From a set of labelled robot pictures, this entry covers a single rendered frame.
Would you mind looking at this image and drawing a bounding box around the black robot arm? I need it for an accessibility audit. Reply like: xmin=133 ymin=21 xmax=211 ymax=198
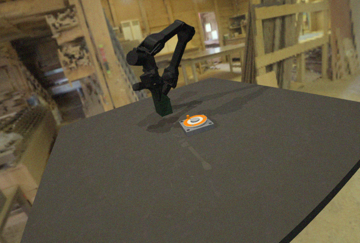
xmin=126 ymin=20 xmax=195 ymax=97

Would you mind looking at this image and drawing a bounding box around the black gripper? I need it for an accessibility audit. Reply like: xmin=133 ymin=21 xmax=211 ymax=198
xmin=133 ymin=63 xmax=177 ymax=102

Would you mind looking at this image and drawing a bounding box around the orange round plate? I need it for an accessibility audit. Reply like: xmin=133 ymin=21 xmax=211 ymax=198
xmin=184 ymin=115 xmax=207 ymax=128

